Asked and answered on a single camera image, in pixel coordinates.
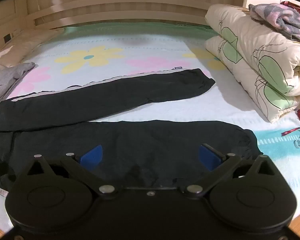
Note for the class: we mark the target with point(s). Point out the folded grey garment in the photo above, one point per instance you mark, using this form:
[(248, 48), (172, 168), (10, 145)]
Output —
[(7, 78)]

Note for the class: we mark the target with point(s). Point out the cream leaf-print pillow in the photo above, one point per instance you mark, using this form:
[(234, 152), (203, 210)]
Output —
[(260, 55)]

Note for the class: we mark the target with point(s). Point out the flower print bed sheet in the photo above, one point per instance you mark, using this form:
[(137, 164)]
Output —
[(165, 47)]

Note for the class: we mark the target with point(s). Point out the dark wall socket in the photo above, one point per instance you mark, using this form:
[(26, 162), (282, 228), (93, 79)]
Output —
[(7, 38)]

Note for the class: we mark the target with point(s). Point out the pink and grey blanket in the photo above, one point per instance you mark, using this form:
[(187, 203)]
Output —
[(282, 20)]

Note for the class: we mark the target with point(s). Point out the beige wooden headboard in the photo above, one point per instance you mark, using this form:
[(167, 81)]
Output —
[(120, 10)]

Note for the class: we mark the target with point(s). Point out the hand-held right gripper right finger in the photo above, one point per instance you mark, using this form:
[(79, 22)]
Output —
[(210, 157)]

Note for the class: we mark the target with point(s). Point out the black pants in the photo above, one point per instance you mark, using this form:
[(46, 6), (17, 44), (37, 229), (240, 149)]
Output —
[(90, 100)]

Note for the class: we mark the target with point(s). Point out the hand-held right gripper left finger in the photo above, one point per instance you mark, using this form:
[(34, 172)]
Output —
[(92, 155)]

